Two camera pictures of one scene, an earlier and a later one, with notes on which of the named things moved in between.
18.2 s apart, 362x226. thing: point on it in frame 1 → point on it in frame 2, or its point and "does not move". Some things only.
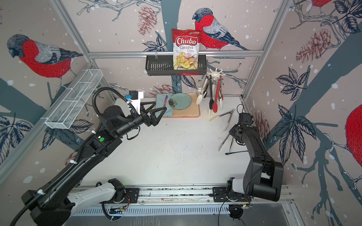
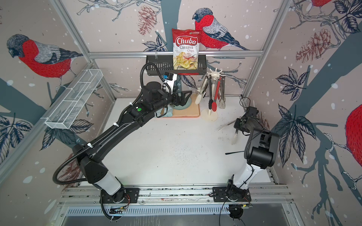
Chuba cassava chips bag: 185,43 does not move
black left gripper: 151,120 → 182,100
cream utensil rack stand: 204,113 does not move
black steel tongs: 211,101 does not move
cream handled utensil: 225,140 → 222,103
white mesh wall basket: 63,113 does not move
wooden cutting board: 193,111 does not move
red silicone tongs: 215,107 does not move
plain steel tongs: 230,112 → 235,133
